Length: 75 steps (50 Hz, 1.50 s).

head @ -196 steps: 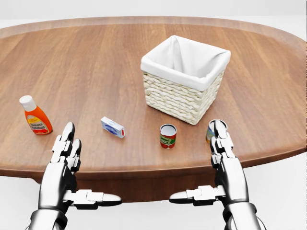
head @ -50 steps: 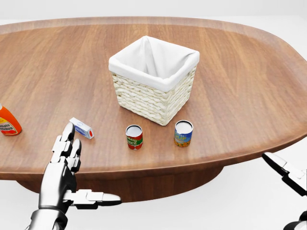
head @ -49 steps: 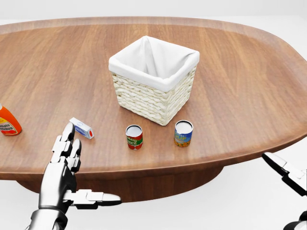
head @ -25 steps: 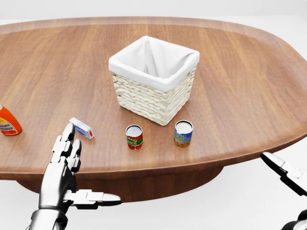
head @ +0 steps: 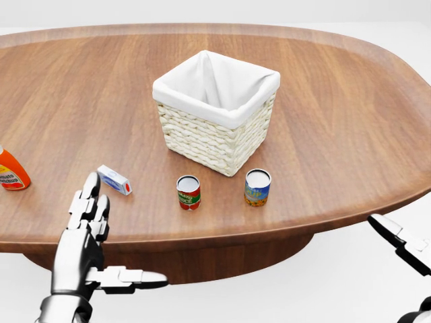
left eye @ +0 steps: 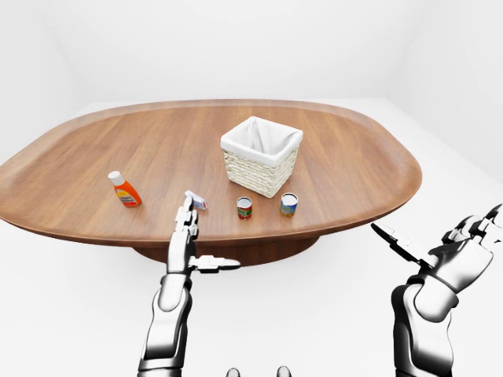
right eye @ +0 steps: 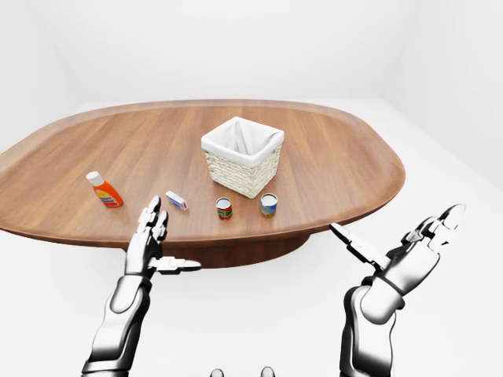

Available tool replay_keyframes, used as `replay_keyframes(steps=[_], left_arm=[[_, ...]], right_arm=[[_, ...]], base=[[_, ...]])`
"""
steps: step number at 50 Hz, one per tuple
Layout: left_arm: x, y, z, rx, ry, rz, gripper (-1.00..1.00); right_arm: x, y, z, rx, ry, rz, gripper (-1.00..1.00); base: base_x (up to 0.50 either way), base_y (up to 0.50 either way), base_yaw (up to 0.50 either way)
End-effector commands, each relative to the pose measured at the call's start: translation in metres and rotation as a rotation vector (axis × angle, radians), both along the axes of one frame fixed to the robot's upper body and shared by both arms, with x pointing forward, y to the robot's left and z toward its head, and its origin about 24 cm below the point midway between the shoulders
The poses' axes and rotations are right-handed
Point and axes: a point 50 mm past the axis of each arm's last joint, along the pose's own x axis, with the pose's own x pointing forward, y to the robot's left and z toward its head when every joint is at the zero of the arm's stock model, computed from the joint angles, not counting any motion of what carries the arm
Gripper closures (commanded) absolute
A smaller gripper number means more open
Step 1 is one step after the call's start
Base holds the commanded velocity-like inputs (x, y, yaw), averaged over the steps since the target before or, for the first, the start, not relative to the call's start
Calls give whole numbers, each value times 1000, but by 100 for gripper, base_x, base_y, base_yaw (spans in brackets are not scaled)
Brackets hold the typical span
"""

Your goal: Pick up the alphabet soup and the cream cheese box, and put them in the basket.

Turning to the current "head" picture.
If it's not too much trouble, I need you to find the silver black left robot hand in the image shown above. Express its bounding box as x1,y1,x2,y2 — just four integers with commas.
50,172,169,299

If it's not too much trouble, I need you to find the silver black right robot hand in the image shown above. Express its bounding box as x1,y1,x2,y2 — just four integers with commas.
366,213,431,277

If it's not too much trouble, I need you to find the white blue cream cheese box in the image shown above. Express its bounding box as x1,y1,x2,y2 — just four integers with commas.
96,164,133,196

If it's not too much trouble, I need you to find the blue alphabet soup can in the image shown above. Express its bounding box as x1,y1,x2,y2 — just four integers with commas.
244,168,272,207

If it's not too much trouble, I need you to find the woven basket with white liner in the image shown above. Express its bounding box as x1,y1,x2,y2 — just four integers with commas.
152,49,281,178

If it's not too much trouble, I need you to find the orange ketchup bottle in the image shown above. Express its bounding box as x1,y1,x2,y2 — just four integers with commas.
0,144,32,192

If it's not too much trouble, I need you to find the red tomato sauce can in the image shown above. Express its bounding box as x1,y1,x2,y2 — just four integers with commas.
176,175,202,211

